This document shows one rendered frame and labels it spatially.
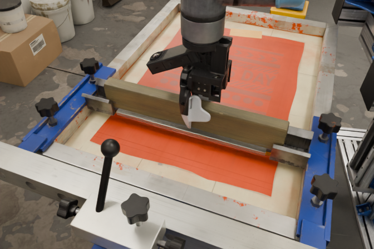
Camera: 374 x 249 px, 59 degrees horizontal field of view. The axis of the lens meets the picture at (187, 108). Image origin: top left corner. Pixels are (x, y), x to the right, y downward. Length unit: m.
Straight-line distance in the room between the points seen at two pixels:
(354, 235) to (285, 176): 0.93
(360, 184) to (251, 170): 0.89
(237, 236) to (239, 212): 0.09
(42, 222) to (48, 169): 1.23
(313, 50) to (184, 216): 0.73
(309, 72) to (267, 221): 0.52
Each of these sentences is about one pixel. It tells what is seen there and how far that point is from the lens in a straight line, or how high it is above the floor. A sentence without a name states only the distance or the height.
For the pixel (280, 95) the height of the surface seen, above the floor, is 0.95.
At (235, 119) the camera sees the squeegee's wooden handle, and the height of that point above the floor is 1.05.
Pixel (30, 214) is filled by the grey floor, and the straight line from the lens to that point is 1.92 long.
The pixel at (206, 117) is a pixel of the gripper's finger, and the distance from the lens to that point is 0.66.
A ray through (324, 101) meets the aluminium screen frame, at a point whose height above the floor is 0.99.
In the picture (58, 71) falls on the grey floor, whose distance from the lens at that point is 2.76.
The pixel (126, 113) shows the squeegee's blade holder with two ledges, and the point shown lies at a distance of 0.77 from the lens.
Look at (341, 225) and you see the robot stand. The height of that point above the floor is 0.21.
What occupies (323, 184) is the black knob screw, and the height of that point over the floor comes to 1.06.
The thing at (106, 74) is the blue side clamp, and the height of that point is 1.00.
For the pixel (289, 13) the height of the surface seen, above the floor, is 0.95.
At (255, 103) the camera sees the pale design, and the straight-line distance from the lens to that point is 0.87.
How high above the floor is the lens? 1.52
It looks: 43 degrees down
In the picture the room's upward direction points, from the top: straight up
